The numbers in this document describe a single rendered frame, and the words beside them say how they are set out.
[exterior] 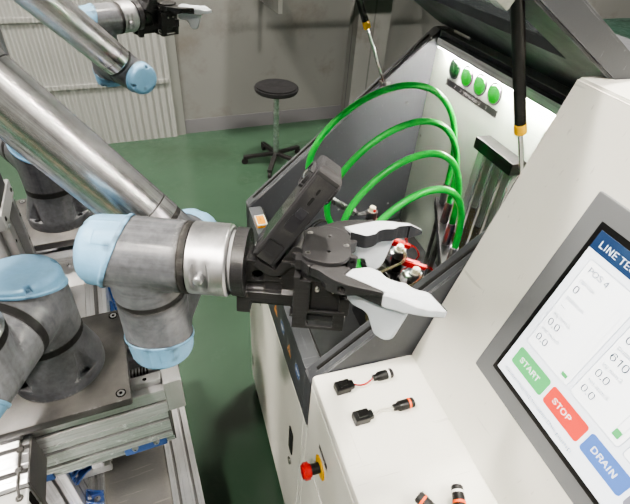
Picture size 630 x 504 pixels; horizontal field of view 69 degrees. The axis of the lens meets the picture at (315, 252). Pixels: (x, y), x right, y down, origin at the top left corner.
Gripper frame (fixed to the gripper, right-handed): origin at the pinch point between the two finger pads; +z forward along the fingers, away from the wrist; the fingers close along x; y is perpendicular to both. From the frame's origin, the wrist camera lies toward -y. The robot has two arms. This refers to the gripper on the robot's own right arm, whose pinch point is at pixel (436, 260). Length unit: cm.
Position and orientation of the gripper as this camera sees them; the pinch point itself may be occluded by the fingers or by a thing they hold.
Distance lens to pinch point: 47.5
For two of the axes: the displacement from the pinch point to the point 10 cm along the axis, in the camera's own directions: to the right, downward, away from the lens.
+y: -0.7, 8.5, 5.2
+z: 10.0, 0.9, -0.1
